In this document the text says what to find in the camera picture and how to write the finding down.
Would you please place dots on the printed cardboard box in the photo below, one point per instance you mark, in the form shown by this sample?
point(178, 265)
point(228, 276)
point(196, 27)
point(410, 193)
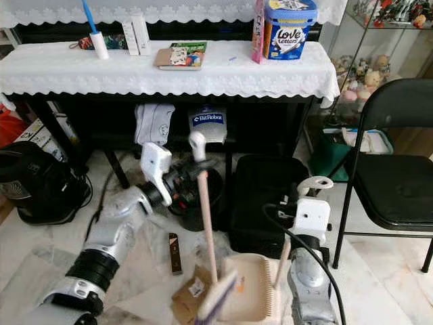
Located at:
point(44, 135)

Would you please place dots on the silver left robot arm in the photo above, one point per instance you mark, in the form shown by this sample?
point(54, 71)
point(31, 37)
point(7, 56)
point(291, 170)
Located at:
point(118, 227)

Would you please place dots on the white BitRobot bag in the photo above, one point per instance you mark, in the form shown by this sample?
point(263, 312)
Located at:
point(207, 124)

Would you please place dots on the small beige plush doll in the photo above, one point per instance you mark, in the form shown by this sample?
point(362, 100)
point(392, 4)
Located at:
point(372, 79)

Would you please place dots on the brown cardboard piece with label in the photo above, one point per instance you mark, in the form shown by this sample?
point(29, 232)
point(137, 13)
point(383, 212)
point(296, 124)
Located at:
point(189, 291)

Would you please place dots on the black upright piano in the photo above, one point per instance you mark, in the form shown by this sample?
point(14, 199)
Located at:
point(270, 125)

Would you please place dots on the wide white lace cloth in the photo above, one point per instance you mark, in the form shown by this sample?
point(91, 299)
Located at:
point(162, 81)

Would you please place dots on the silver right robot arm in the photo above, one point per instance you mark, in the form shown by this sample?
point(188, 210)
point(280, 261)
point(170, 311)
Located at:
point(308, 277)

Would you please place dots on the pink flat box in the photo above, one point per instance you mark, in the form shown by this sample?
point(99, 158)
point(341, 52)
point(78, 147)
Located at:
point(258, 30)

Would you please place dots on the narrow white lace cloth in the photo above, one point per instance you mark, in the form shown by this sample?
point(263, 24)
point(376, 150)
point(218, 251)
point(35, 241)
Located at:
point(176, 10)

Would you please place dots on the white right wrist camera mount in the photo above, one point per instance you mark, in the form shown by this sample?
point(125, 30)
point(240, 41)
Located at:
point(311, 217)

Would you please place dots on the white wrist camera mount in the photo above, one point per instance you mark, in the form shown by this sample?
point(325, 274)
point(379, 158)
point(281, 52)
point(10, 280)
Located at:
point(154, 162)
point(311, 217)

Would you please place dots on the dark brown snack wrapper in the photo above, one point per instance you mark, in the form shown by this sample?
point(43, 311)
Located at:
point(175, 254)

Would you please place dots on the black folding chair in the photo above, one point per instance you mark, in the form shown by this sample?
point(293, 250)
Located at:
point(396, 183)

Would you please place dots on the red plastic bag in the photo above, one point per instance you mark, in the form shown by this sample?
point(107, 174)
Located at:
point(10, 128)

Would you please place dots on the blue Love Letters tin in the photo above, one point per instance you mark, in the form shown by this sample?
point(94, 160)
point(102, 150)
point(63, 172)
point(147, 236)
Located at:
point(291, 30)

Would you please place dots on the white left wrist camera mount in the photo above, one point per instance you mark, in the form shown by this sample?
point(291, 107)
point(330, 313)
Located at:
point(154, 162)

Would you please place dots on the colourful children's book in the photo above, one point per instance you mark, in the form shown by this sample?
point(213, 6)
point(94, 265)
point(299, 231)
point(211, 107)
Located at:
point(183, 55)

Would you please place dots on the tall white carton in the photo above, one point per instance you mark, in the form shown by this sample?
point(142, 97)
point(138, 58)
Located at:
point(143, 32)

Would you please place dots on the glass display cabinet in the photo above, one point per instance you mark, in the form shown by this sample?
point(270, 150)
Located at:
point(379, 47)

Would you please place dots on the black round waste bin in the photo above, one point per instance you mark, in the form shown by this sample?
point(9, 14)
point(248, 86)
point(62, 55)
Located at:
point(189, 220)

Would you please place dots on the green storage bin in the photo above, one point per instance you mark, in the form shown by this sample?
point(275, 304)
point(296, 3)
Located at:
point(328, 159)

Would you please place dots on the short white carton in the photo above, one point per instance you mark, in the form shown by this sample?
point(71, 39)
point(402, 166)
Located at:
point(130, 37)

